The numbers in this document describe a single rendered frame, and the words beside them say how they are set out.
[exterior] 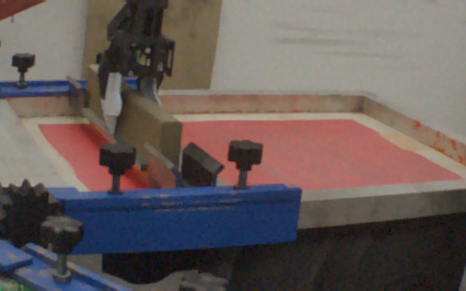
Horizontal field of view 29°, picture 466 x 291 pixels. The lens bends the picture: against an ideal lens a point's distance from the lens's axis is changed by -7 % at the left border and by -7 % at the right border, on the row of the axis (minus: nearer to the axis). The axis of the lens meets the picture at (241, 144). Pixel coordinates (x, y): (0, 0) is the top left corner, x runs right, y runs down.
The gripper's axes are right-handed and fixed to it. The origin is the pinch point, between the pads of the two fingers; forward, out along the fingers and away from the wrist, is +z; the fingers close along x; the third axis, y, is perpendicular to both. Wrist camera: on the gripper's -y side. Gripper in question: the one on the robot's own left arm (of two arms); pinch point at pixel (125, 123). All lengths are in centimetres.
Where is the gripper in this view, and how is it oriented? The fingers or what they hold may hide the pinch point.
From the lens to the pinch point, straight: 137.2
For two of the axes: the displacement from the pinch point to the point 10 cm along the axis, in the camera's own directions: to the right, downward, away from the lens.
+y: 4.2, 3.0, -8.6
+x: 9.0, -0.2, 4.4
